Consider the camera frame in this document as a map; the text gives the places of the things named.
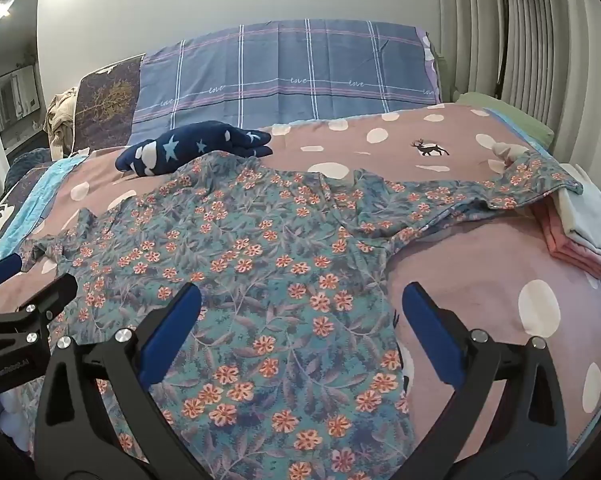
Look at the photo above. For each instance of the teal floral shirt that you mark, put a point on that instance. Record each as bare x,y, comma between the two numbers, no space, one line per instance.
280,285

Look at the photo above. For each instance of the pink polka-dot blanket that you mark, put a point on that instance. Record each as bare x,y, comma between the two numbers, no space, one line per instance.
480,270

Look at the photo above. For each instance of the white plush cushion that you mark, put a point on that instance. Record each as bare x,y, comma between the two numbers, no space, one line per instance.
15,420

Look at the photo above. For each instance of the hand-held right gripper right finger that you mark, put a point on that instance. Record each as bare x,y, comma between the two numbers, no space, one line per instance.
433,330

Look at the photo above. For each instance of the light blue bed sheet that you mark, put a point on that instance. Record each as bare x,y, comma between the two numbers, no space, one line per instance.
35,195

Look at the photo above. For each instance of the blue plaid pillow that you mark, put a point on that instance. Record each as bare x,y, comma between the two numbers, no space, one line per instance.
280,70

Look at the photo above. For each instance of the beige clothes pile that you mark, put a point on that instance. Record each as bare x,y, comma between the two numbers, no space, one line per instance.
60,115

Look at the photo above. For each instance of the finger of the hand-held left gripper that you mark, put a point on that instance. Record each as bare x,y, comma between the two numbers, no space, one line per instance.
3,267
55,292

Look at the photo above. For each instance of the navy star print garment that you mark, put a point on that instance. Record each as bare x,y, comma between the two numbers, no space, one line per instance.
170,152

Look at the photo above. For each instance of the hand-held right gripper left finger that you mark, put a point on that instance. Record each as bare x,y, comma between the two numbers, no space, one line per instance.
170,330

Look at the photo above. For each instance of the white curtain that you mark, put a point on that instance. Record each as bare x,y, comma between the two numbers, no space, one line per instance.
555,35

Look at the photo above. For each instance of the dark tree print pillow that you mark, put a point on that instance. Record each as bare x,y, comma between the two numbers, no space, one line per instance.
108,100

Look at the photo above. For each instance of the purple dotted pillow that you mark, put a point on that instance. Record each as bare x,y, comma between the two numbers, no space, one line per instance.
428,60

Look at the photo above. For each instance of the folded pink and white clothes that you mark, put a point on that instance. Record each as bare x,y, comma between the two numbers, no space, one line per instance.
587,215

